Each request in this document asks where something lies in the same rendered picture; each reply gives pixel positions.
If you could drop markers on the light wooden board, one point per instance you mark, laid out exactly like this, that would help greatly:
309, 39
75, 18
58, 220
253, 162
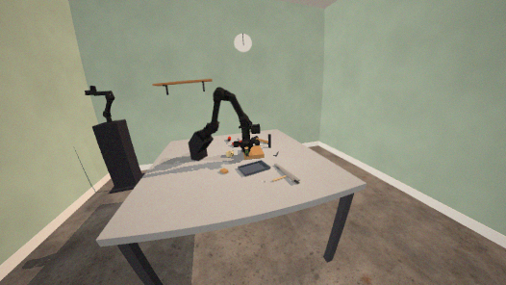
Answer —
255, 153

